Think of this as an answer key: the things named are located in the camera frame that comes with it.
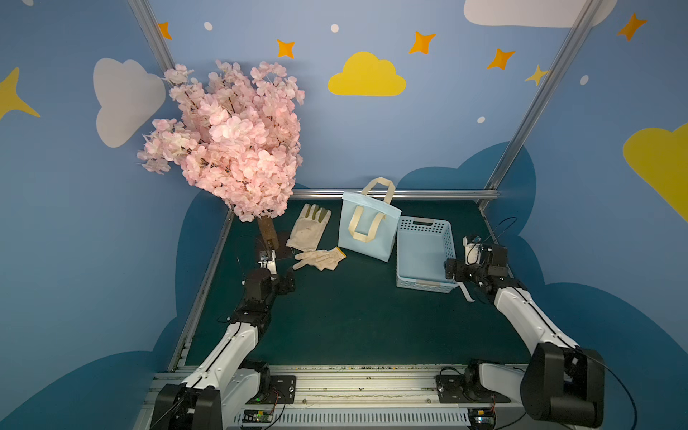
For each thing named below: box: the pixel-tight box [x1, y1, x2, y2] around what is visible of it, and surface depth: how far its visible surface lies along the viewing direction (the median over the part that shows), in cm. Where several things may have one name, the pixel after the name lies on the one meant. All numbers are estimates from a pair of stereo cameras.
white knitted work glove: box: [292, 246, 348, 271], surface depth 103 cm
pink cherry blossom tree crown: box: [137, 60, 306, 222], surface depth 64 cm
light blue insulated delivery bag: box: [337, 177, 403, 263], surface depth 91 cm
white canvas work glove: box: [285, 203, 332, 252], surface depth 114 cm
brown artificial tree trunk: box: [258, 215, 280, 251], surface depth 98 cm
